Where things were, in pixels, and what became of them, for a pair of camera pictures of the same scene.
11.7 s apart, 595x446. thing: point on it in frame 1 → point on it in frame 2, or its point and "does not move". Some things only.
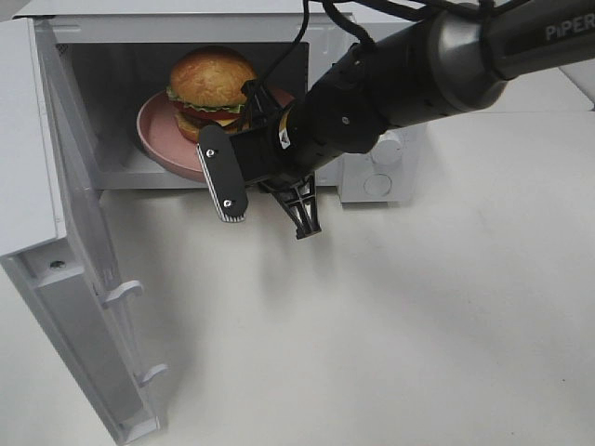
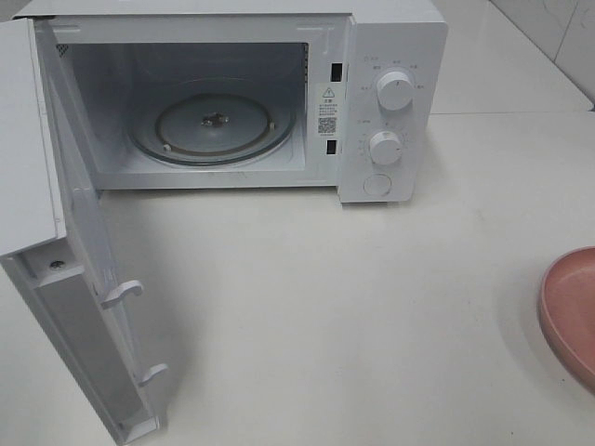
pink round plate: (164, 142) → (567, 305)
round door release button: (377, 184) does not move
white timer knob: (388, 149) does not move
